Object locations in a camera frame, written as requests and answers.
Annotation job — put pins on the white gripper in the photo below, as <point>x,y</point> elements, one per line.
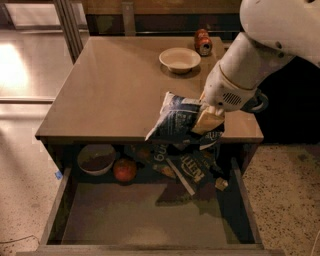
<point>224,90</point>

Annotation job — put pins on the blue chip bag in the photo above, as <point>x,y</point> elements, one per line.
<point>177,117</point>

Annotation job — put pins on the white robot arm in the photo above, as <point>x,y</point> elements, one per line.
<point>274,32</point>

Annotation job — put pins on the dark kettle chip bag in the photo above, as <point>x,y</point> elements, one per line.
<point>196,168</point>

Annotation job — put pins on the green snack bag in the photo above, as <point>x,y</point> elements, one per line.
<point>152,156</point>

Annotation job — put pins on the white bowl in drawer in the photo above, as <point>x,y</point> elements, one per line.
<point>96,159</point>

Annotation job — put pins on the open top drawer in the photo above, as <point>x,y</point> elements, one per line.
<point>148,218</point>

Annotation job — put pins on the white bowl on table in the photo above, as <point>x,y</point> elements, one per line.
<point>180,60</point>

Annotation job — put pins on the orange soda can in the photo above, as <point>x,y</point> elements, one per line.
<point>202,42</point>

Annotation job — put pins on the red apple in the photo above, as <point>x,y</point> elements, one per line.
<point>124,170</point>

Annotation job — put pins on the small blue tape piece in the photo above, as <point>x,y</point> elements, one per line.
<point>58,175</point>

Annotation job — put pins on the wooden shelf frame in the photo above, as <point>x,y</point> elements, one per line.
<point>162,17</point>

